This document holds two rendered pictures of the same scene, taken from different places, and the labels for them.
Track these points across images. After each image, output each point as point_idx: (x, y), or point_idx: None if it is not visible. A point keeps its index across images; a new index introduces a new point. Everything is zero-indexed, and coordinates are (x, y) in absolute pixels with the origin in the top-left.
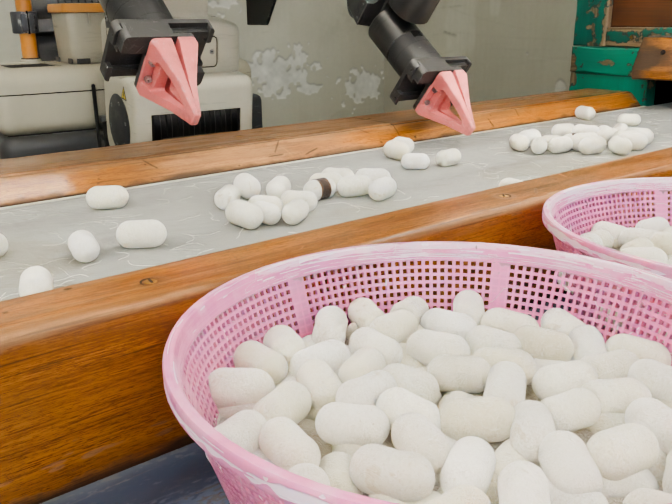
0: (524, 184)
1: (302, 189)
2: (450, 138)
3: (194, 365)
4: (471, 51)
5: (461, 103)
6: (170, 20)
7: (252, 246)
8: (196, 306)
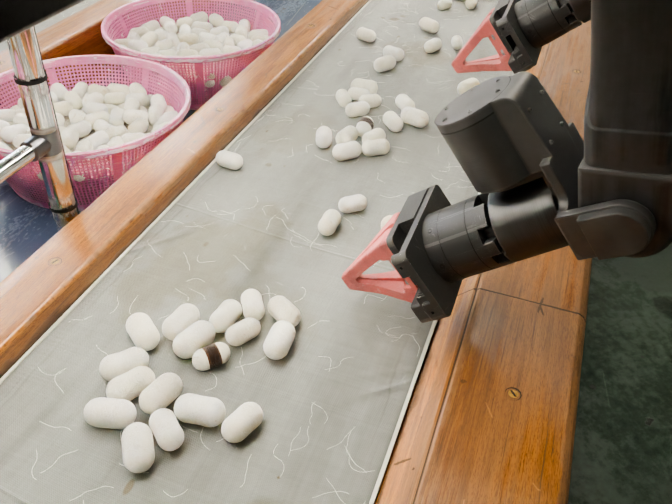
0: (213, 127)
1: (394, 144)
2: (415, 361)
3: (265, 20)
4: None
5: (364, 249)
6: (510, 4)
7: (302, 45)
8: (275, 15)
